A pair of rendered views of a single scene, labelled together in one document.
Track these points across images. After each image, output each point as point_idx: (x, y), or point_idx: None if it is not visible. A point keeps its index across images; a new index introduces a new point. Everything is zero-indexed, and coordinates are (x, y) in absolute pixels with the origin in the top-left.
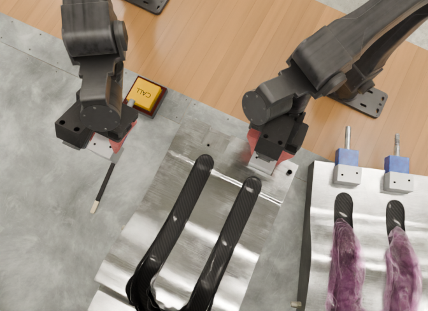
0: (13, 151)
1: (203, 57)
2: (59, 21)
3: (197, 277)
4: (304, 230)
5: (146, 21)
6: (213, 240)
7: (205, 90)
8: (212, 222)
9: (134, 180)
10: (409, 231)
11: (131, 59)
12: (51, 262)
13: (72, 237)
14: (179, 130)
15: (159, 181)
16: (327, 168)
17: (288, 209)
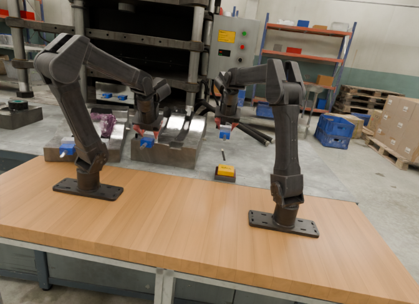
0: (270, 159)
1: (201, 195)
2: (307, 200)
3: (171, 117)
4: (123, 145)
5: (254, 208)
6: (167, 128)
7: (191, 182)
8: (169, 131)
9: (211, 156)
10: (69, 135)
11: (247, 190)
12: (227, 141)
13: (224, 145)
14: (196, 145)
15: (197, 137)
16: (111, 147)
17: (130, 152)
